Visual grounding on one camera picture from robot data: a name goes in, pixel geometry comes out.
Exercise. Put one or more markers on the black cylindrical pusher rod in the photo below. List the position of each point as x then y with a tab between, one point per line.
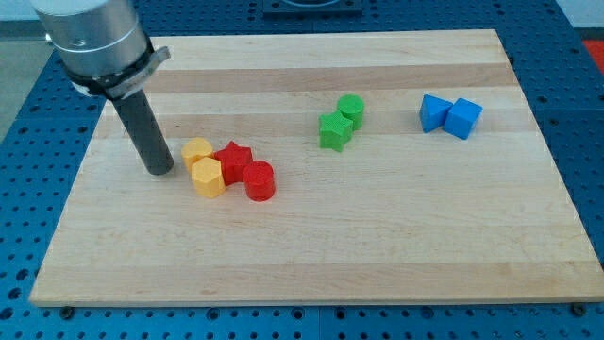
142	127

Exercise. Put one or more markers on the yellow heart block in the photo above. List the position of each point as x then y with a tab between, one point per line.
195	150

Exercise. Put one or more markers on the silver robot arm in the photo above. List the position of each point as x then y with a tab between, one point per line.
106	52

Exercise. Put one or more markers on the yellow hexagon block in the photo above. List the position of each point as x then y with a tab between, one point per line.
208	178

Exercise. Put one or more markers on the red star block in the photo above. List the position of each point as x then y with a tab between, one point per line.
233	158

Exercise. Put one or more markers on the red cylinder block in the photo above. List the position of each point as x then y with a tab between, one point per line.
259	180

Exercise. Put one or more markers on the wooden board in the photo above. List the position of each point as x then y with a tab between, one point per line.
398	217

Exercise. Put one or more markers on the green star block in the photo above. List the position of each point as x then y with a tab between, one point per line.
335	131

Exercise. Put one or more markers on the green cylinder block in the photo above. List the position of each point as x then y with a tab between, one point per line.
351	106

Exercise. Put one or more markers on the blue triangle block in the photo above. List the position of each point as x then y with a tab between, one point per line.
433	112

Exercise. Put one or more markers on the blue cube block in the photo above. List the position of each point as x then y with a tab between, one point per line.
462	117

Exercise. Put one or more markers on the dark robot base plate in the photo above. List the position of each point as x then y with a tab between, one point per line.
310	7

